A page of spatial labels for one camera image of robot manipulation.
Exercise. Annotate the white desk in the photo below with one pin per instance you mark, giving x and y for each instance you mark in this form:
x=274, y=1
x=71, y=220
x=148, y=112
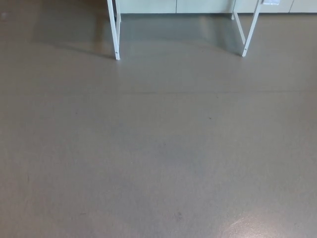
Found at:
x=116, y=37

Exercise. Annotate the pale green cabinet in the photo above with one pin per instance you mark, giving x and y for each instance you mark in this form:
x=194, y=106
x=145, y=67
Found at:
x=173, y=6

